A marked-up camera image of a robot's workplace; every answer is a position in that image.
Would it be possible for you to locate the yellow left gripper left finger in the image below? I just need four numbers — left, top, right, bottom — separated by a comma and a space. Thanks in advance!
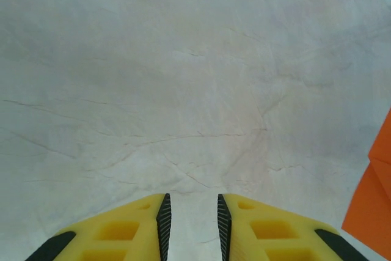
26, 193, 172, 261

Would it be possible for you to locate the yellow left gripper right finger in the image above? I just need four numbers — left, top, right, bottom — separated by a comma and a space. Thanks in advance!
216, 193, 371, 261

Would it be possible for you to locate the orange paper sheet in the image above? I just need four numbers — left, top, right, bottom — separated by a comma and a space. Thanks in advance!
341, 109, 391, 257

